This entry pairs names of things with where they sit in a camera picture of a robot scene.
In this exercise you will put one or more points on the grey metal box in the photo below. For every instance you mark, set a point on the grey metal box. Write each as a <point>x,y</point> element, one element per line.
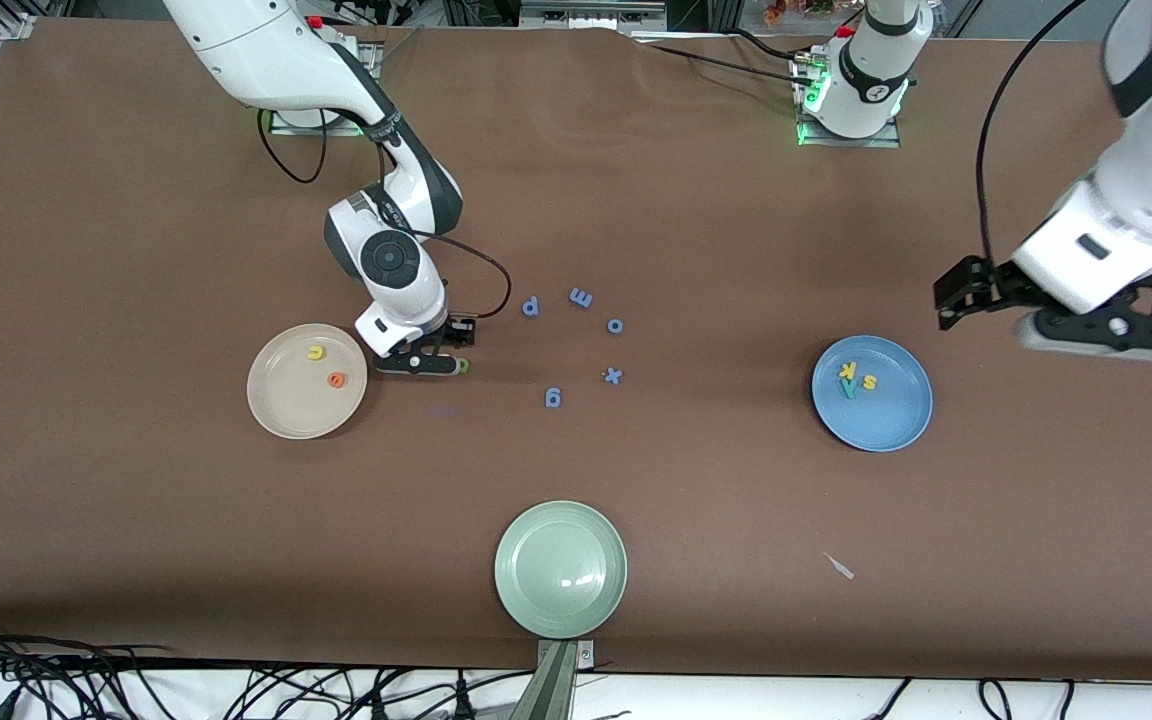
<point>586,14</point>

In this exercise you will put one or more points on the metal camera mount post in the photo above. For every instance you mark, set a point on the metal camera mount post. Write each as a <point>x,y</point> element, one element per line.
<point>556,690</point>

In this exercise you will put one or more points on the pale green plate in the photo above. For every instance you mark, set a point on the pale green plate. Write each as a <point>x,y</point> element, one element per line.
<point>561,570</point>

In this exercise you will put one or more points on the blue plate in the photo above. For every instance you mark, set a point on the blue plate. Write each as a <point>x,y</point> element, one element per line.
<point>886,420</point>

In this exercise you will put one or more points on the blue foam letter m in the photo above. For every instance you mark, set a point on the blue foam letter m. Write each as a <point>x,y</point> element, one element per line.
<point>581,298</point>

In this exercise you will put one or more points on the blue foam letter p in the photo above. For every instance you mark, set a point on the blue foam letter p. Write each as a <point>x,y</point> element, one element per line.
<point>530,307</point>

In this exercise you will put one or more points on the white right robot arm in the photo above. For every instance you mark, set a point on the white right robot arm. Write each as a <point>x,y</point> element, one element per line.
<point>256,50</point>

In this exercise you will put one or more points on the blue foam letter x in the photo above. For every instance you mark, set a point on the blue foam letter x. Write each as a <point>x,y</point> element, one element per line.
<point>613,376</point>

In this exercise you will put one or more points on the orange background object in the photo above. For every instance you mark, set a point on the orange background object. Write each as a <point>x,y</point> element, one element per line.
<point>786,12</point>

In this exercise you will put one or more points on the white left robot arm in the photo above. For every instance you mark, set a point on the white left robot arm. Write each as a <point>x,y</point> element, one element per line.
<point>861,80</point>

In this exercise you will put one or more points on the beige plate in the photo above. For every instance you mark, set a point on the beige plate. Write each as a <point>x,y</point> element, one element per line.
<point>286,405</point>

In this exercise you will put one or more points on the small white paper scrap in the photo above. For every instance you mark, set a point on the small white paper scrap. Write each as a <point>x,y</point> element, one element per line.
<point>841,568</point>

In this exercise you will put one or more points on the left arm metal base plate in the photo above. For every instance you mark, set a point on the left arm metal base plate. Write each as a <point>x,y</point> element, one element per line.
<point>836,142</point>

